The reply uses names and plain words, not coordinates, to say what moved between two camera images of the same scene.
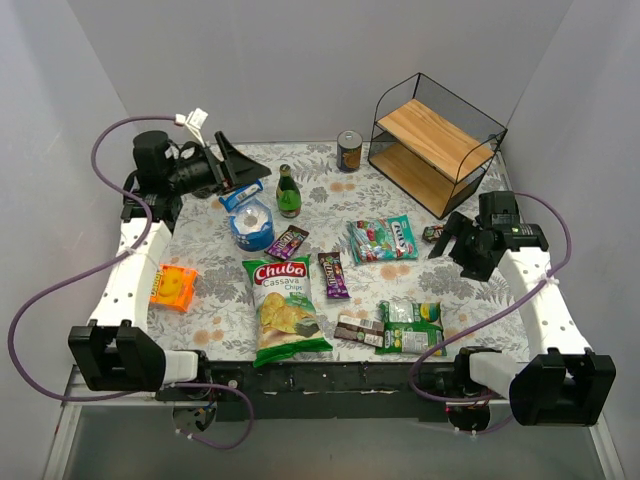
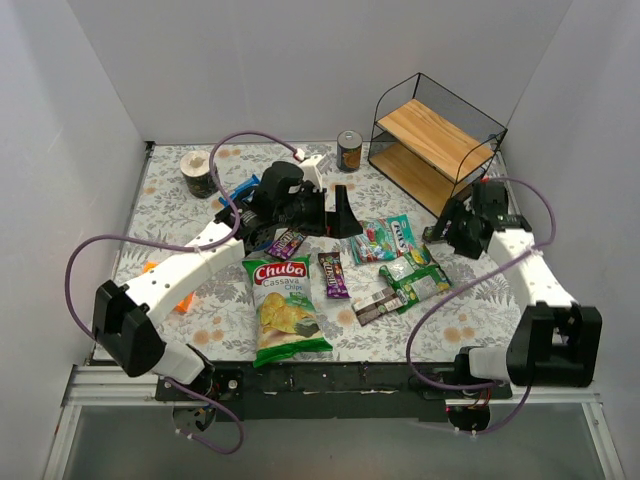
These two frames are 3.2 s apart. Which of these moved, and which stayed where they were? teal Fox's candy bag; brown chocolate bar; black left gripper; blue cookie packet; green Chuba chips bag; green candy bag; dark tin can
Moved: green candy bag; black left gripper; brown chocolate bar
Stayed: teal Fox's candy bag; blue cookie packet; green Chuba chips bag; dark tin can
